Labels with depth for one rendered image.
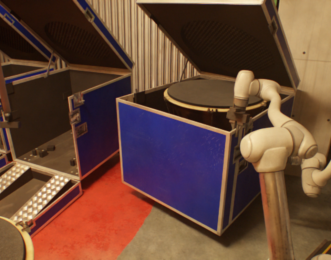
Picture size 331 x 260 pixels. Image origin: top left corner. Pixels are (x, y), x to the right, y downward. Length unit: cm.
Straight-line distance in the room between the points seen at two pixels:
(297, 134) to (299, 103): 175
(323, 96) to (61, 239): 258
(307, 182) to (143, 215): 137
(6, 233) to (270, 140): 113
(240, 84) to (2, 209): 224
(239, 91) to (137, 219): 140
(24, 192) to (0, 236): 171
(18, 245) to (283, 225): 104
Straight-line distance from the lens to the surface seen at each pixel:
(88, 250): 236
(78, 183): 281
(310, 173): 189
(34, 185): 314
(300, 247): 251
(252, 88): 175
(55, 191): 280
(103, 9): 450
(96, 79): 354
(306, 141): 130
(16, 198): 304
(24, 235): 140
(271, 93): 175
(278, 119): 144
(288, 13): 290
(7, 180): 316
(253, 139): 120
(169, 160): 215
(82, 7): 260
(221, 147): 182
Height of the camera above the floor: 165
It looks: 23 degrees down
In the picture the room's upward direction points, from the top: 1 degrees clockwise
